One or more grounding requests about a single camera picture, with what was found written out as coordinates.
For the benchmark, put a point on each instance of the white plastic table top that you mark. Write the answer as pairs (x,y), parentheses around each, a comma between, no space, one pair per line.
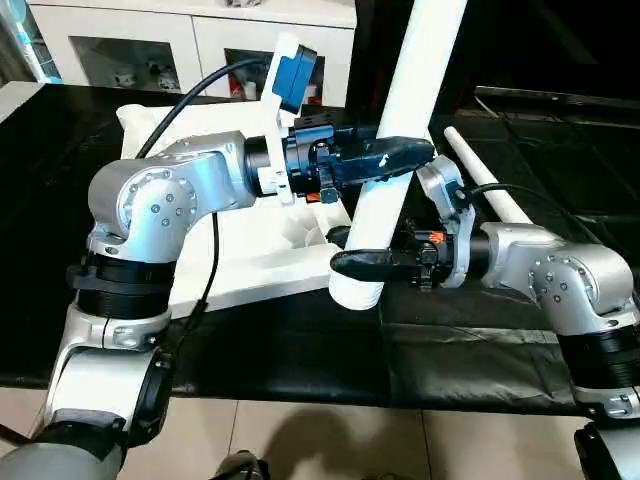
(250,270)

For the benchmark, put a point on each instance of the white plastic table leg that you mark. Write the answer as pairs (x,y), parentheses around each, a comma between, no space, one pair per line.
(490,175)
(425,60)

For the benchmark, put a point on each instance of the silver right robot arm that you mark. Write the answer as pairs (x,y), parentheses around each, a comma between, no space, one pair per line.
(560,280)

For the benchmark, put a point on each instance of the black work mat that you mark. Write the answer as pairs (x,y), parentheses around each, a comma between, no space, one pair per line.
(300,350)

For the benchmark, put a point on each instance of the white glass-door cabinet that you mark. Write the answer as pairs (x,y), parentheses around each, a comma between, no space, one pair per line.
(205,40)

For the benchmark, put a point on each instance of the small grey metal object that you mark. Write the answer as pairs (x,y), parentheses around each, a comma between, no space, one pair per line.
(245,3)

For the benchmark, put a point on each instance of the small dark figurines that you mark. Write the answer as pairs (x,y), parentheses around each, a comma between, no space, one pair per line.
(128,76)

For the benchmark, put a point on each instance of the large black cabinet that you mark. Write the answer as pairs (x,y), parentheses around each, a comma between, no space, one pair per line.
(560,45)

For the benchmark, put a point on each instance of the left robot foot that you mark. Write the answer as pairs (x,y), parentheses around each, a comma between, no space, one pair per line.
(240,466)

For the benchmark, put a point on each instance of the light blue plastic object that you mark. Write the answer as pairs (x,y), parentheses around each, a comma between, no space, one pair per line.
(32,50)

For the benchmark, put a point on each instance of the grey curtain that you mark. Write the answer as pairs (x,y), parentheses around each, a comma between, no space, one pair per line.
(10,30)

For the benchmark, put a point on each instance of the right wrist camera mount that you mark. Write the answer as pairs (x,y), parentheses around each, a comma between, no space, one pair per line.
(445,195)

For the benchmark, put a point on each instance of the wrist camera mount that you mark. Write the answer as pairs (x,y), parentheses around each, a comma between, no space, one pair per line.
(285,80)
(445,195)

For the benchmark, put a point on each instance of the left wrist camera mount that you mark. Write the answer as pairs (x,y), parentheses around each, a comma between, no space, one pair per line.
(285,80)

